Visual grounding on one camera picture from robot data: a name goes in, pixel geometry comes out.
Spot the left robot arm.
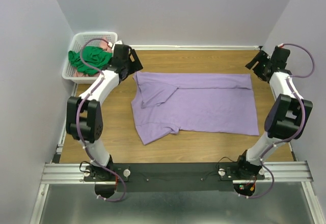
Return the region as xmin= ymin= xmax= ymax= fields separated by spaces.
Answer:
xmin=66 ymin=44 xmax=143 ymax=181

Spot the pink t shirt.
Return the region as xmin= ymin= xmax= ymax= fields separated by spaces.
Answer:
xmin=75 ymin=39 xmax=113 ymax=77

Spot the white perforated plastic basket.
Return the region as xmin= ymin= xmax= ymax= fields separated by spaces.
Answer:
xmin=62 ymin=31 xmax=118 ymax=84

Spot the green t shirt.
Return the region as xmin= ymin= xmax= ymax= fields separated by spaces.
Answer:
xmin=68 ymin=46 xmax=113 ymax=76

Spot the aluminium extrusion rail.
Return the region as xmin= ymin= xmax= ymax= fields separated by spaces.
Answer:
xmin=41 ymin=161 xmax=313 ymax=184

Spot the purple t shirt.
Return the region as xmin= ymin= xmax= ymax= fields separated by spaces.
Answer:
xmin=131 ymin=72 xmax=259 ymax=145

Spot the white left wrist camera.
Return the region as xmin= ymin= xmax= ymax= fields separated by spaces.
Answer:
xmin=107 ymin=40 xmax=123 ymax=50

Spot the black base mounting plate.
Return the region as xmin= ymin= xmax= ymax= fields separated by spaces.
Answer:
xmin=81 ymin=162 xmax=265 ymax=193

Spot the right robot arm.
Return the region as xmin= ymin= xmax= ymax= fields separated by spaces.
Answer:
xmin=234 ymin=43 xmax=313 ymax=179

